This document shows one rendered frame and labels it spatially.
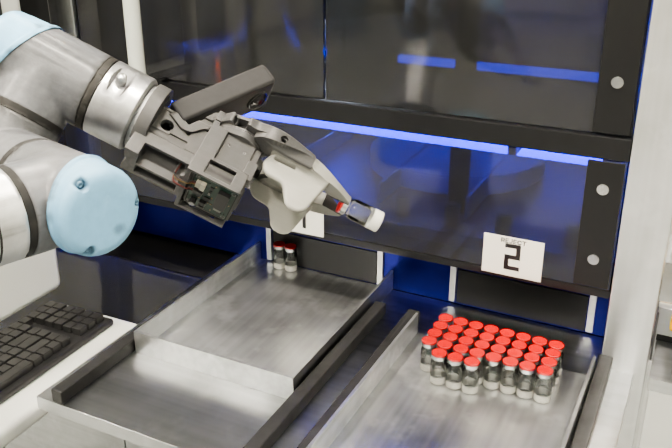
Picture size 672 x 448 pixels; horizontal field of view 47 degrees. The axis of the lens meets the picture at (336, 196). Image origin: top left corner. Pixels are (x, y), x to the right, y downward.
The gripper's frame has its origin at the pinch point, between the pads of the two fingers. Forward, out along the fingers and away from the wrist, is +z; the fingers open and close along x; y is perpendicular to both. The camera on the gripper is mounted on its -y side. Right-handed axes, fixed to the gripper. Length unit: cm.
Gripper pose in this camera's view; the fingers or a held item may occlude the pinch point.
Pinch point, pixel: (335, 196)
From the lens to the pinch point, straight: 77.6
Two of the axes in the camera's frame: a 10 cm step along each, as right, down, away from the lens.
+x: 3.5, -4.7, -8.1
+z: 8.8, 4.6, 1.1
